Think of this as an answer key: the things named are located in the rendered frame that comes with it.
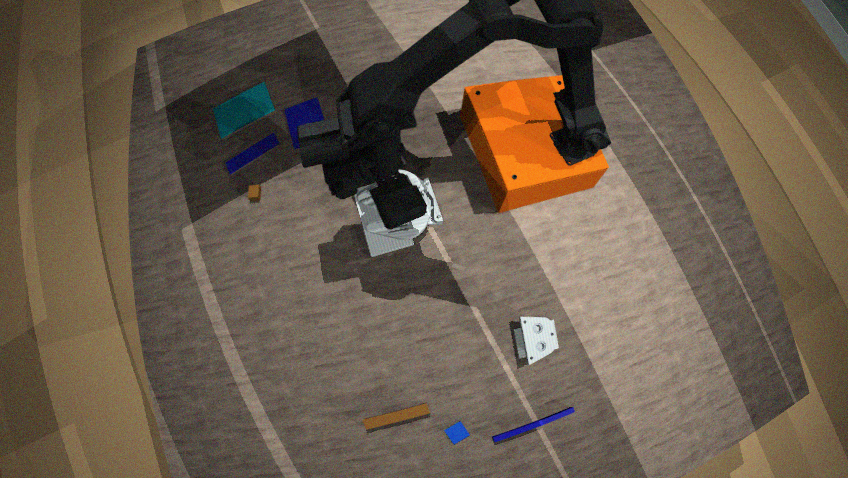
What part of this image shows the blue flat bar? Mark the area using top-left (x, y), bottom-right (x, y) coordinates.
top-left (226, 133), bottom-right (279, 175)

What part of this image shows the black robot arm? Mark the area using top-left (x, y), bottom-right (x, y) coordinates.
top-left (297, 0), bottom-right (611, 199)

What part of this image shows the teal flat rectangular plate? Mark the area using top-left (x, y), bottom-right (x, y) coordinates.
top-left (213, 82), bottom-right (275, 138)

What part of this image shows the orange flat bar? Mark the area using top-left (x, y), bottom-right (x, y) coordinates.
top-left (362, 403), bottom-right (429, 430)

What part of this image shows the blue thin bar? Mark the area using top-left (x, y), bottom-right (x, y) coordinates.
top-left (492, 407), bottom-right (575, 442)

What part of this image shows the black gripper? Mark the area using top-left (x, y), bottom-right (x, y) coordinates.
top-left (358, 141), bottom-right (427, 230)

